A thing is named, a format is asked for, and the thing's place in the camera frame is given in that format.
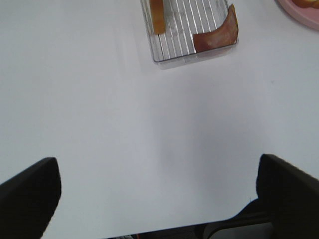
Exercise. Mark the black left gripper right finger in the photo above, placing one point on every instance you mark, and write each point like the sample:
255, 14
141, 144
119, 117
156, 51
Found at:
287, 204

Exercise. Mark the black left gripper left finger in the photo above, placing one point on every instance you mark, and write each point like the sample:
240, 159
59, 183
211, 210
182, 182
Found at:
29, 199

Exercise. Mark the bread slice with brown crust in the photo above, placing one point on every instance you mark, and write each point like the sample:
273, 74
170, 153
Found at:
307, 3

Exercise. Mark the bacon strip in left tray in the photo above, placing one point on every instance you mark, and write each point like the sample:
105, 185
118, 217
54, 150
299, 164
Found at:
225, 35

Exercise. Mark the pink round plate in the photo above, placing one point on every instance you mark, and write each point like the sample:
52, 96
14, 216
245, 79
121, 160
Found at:
308, 17

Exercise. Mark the clear left plastic tray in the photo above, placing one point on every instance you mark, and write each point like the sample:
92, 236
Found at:
183, 19

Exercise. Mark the upright bread slice left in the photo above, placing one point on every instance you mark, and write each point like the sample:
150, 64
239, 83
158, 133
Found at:
157, 14

